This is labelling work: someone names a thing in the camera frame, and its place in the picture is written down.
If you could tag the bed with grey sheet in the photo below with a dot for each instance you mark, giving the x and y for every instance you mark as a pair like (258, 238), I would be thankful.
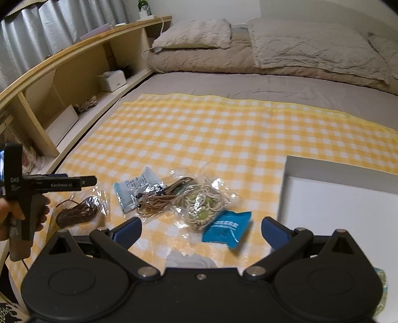
(248, 87)

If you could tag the white tray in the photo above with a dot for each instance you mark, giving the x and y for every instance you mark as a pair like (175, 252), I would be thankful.
(335, 211)

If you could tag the person's left hand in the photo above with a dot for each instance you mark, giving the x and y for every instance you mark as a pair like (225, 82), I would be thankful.
(3, 220)

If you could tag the beige fluffy pillow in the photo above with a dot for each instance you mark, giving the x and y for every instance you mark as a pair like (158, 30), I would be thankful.
(192, 32)

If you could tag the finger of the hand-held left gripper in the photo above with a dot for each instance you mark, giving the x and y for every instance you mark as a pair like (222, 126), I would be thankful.
(88, 182)

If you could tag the yellow checked mat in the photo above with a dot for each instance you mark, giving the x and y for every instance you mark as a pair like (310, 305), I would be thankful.
(217, 130)

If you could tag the white tissue box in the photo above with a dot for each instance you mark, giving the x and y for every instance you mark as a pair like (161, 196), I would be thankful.
(112, 80)

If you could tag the lilac paper sheet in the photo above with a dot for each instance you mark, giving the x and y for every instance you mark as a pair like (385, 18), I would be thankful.
(96, 30)

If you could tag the blue headset cover packet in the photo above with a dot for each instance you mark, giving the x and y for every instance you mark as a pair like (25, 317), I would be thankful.
(225, 231)

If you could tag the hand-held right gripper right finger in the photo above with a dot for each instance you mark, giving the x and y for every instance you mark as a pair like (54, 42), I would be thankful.
(275, 233)

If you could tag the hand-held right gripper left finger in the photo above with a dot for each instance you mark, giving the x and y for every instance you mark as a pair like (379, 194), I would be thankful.
(129, 232)

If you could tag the beige fluffy blanket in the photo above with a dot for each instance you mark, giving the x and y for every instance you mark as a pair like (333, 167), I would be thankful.
(311, 46)

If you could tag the grey curtain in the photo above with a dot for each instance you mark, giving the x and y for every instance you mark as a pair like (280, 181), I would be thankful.
(46, 28)

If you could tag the small dark box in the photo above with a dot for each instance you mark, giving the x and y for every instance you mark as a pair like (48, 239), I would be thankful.
(128, 70)

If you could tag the flat white box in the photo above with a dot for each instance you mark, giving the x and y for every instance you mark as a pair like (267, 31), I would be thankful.
(63, 121)

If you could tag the potted plant white pot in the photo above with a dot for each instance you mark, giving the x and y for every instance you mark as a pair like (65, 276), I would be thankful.
(144, 11)

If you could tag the teal patterned packet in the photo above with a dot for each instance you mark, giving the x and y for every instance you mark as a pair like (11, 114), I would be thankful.
(381, 281)

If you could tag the wooden headboard shelf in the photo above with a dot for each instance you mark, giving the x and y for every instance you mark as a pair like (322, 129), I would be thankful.
(77, 59)

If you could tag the brown fluffy duvet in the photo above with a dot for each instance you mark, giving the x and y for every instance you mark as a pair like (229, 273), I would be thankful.
(202, 60)

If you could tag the pale blue white packet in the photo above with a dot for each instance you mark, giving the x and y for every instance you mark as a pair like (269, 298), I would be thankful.
(130, 192)

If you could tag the dark patterned book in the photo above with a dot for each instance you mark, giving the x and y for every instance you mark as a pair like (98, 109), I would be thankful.
(6, 310)

